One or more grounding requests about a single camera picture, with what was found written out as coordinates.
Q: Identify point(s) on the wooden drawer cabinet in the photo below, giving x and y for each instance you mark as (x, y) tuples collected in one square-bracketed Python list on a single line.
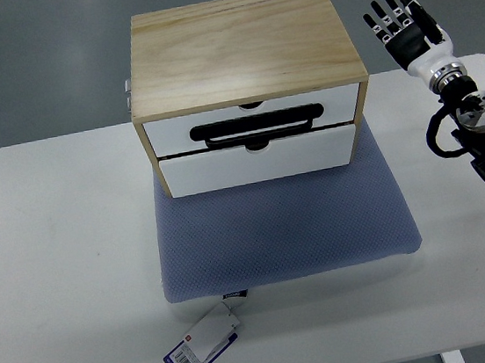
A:
[(203, 57)]

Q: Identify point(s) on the white hinge clips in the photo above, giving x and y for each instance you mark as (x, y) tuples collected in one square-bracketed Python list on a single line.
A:
[(128, 93)]

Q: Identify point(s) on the white blue product tag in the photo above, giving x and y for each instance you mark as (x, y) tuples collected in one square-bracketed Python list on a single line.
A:
[(207, 339)]

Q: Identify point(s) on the blue mesh cushion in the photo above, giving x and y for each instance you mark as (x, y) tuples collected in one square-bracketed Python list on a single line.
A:
[(243, 237)]

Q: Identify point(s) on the black drawer handle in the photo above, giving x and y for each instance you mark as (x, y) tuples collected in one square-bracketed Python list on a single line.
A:
[(257, 128)]

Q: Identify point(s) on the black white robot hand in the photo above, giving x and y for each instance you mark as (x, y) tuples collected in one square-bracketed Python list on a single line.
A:
[(416, 42)]

